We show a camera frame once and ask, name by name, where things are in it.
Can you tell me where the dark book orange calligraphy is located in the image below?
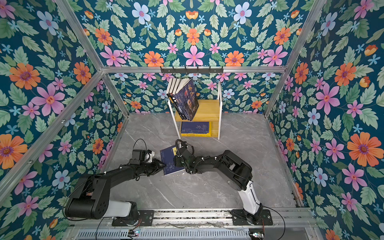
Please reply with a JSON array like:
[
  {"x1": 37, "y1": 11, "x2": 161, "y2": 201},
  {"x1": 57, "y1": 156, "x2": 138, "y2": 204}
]
[{"x1": 174, "y1": 78, "x2": 188, "y2": 120}]

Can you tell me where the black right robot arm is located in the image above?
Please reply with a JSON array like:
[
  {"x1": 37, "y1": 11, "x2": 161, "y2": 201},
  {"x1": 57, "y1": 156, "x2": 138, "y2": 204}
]
[{"x1": 174, "y1": 142, "x2": 263, "y2": 225}]

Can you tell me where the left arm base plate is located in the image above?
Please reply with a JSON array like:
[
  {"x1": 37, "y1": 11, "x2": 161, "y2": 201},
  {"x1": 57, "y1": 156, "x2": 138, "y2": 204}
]
[{"x1": 112, "y1": 210, "x2": 155, "y2": 227}]

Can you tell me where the white wooden book shelf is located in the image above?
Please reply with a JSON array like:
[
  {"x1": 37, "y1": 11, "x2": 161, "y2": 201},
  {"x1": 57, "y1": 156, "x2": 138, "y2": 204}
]
[{"x1": 166, "y1": 83, "x2": 223, "y2": 140}]

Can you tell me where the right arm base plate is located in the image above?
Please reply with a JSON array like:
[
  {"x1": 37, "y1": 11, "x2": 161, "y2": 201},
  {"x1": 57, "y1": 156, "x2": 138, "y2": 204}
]
[{"x1": 230, "y1": 209, "x2": 273, "y2": 226}]

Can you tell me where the dark patterned book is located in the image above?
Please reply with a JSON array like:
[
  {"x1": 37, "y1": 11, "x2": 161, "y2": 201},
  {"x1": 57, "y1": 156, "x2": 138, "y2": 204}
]
[{"x1": 179, "y1": 78, "x2": 199, "y2": 121}]

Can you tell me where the small dark blue book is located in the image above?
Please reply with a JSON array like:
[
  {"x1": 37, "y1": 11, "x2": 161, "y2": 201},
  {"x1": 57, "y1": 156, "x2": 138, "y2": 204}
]
[{"x1": 160, "y1": 146, "x2": 184, "y2": 176}]

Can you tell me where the black book on shelf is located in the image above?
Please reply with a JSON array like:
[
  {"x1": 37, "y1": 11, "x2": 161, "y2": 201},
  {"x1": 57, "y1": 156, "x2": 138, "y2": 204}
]
[{"x1": 167, "y1": 78, "x2": 175, "y2": 94}]

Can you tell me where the aluminium mounting rail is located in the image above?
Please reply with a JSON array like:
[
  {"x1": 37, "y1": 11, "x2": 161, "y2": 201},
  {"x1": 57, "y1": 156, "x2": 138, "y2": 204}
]
[{"x1": 68, "y1": 207, "x2": 319, "y2": 229}]

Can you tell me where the black wolf cover book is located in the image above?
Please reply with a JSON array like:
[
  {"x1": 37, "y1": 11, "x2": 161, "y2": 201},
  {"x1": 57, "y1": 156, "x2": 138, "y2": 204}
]
[{"x1": 168, "y1": 78, "x2": 183, "y2": 119}]

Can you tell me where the yellow cartoon cover book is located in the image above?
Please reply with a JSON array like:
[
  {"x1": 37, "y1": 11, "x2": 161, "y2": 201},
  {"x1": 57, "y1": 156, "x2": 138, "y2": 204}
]
[{"x1": 180, "y1": 122, "x2": 212, "y2": 137}]

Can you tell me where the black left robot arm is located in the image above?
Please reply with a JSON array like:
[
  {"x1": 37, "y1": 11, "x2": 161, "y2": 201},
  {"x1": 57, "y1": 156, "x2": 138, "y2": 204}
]
[{"x1": 64, "y1": 150, "x2": 166, "y2": 220}]

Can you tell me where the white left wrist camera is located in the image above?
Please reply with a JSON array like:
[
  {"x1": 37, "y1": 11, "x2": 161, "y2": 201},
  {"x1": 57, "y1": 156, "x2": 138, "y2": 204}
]
[{"x1": 145, "y1": 150, "x2": 155, "y2": 163}]

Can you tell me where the black hook rail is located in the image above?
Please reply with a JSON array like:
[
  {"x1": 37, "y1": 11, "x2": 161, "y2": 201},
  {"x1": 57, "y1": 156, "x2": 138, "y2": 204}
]
[{"x1": 160, "y1": 67, "x2": 224, "y2": 75}]

